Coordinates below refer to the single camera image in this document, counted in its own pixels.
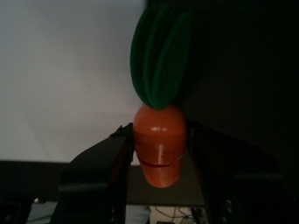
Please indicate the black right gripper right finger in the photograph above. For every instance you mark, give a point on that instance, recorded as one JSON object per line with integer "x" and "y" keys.
{"x": 238, "y": 180}

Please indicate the black cloth curtain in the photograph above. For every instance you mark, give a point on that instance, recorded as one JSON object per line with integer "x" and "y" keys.
{"x": 241, "y": 64}

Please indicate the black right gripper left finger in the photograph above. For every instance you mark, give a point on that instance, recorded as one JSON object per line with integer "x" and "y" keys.
{"x": 94, "y": 178}

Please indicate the orange toy carrot green leaves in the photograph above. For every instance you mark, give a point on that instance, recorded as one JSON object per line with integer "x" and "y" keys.
{"x": 161, "y": 140}

